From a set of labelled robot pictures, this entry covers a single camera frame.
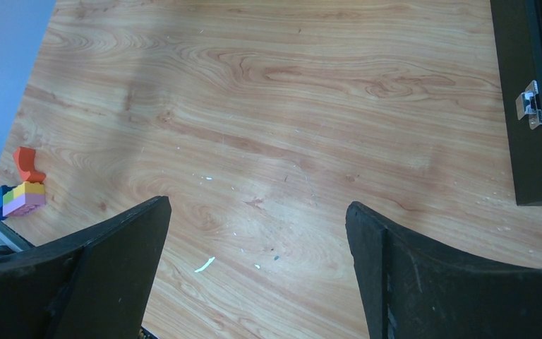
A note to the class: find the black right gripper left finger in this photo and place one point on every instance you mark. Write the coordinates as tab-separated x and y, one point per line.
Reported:
93	283

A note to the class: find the black gift box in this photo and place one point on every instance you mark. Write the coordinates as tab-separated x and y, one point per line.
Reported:
518	38

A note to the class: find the orange toy piece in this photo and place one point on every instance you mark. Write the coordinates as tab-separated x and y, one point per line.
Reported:
24	159

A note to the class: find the colourful toy brick block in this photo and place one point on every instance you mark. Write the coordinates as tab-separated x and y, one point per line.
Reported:
21	200

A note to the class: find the white debris scrap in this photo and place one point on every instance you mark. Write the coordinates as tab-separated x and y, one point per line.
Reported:
205	265

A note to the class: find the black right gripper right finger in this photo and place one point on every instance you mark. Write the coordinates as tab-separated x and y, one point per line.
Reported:
413	286

